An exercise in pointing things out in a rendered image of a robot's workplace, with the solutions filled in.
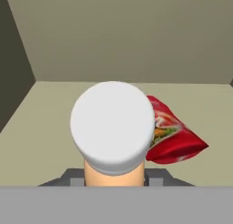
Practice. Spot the red snack bag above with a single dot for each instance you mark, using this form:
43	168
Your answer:
174	136

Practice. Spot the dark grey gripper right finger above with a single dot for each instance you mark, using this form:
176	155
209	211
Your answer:
159	176

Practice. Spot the beige bottle with white cap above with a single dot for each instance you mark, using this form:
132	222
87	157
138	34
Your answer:
112	126

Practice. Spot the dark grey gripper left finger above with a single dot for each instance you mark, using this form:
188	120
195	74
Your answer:
71	177

